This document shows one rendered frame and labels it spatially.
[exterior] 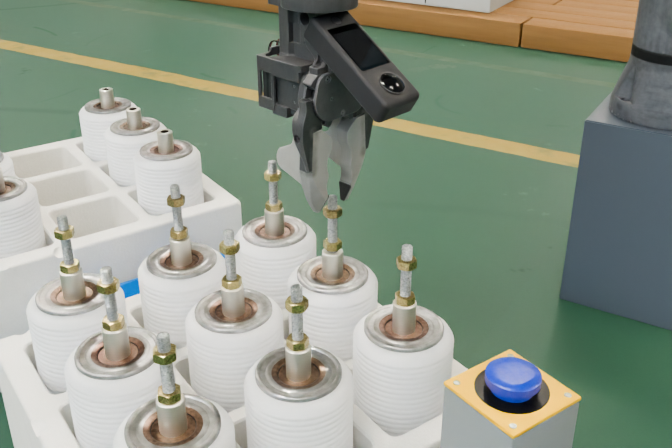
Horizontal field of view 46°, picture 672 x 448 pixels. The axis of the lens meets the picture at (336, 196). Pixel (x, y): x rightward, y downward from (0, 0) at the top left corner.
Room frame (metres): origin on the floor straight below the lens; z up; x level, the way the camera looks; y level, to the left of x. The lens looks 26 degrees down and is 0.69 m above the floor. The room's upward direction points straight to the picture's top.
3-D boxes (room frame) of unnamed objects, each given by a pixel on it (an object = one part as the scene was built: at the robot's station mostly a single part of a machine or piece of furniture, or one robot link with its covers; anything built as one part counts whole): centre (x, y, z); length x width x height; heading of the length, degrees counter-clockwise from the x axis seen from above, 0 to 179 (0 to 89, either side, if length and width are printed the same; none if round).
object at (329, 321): (0.72, 0.00, 0.16); 0.10 x 0.10 x 0.18
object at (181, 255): (0.75, 0.17, 0.26); 0.02 x 0.02 x 0.03
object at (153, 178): (1.07, 0.25, 0.16); 0.10 x 0.10 x 0.18
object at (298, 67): (0.74, 0.02, 0.49); 0.09 x 0.08 x 0.12; 46
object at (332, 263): (0.72, 0.00, 0.26); 0.02 x 0.02 x 0.03
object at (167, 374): (0.49, 0.13, 0.30); 0.01 x 0.01 x 0.08
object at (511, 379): (0.46, -0.13, 0.32); 0.04 x 0.04 x 0.02
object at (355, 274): (0.72, 0.00, 0.25); 0.08 x 0.08 x 0.01
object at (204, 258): (0.75, 0.17, 0.25); 0.08 x 0.08 x 0.01
